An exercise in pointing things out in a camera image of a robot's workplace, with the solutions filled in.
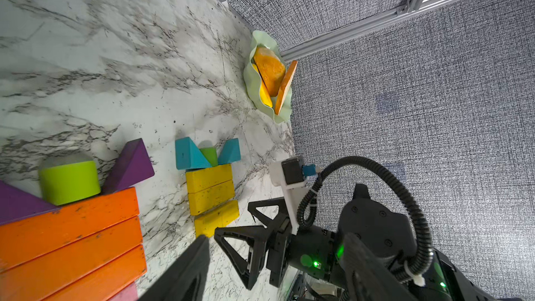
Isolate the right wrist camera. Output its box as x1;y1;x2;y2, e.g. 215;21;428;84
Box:
269;156;318;235

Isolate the teal triangle block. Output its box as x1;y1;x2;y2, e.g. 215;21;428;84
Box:
217;138;241;165
175;137;212;170

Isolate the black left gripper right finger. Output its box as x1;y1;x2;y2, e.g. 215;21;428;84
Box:
340;234;416;300

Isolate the pink rectangle block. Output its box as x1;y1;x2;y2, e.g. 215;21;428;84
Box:
108;282;138;301

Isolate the lime green cylinder block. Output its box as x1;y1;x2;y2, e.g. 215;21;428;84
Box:
38;157;101;206

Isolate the orange rectangle block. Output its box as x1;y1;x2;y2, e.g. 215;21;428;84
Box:
1;217;142;300
1;188;139;272

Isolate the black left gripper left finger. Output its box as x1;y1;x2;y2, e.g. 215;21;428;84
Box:
139;235;210;301

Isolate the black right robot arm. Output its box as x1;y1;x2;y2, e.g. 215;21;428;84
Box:
214;156;490;300

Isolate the orange rectangle block diagonal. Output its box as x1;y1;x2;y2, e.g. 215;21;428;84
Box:
45;245;147;300

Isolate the purple triangle block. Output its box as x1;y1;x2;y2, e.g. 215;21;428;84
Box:
0;181;59;225
102;139;155;195

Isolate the green glass plate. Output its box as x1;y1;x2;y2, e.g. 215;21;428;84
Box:
243;30;293;125

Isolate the orange round food toy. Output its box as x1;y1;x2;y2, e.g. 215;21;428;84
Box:
253;47;286;97

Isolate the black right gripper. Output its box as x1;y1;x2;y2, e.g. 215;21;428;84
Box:
214;197;346;290

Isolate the beige bread slice toy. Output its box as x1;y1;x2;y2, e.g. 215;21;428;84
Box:
274;60;298;115

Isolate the yellow banana toy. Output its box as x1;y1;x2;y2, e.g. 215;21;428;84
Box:
259;79;273;108

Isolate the yellow rectangle block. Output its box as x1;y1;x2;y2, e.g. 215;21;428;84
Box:
188;181;235;216
185;164;233;194
194;200;240;238

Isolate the green cube block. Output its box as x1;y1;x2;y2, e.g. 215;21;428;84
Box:
199;146;219;167

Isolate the orange rectangle block top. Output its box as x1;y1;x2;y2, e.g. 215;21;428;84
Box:
1;188;139;272

